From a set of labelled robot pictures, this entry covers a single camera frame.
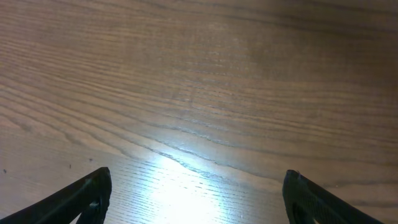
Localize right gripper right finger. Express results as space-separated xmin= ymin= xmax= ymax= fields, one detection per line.
xmin=282 ymin=170 xmax=382 ymax=224

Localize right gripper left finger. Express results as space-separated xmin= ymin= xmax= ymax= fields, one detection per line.
xmin=1 ymin=167 xmax=112 ymax=224

